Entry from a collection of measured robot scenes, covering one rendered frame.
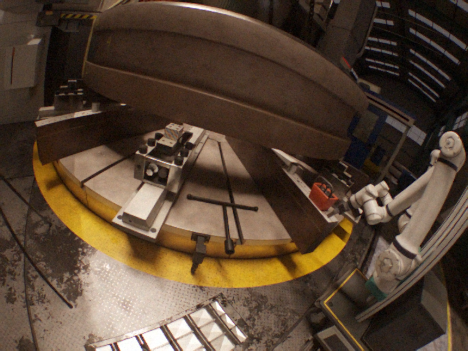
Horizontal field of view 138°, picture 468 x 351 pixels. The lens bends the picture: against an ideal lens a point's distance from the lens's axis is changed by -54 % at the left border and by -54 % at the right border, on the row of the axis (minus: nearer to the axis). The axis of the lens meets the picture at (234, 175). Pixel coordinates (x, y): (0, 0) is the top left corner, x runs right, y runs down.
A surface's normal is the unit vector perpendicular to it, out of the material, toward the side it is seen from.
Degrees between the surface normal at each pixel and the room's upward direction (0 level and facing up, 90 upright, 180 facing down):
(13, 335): 0
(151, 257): 0
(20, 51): 90
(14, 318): 0
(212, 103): 90
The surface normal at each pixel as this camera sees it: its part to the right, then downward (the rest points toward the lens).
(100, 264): 0.33, -0.82
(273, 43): 0.11, 0.53
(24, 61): 0.60, 0.57
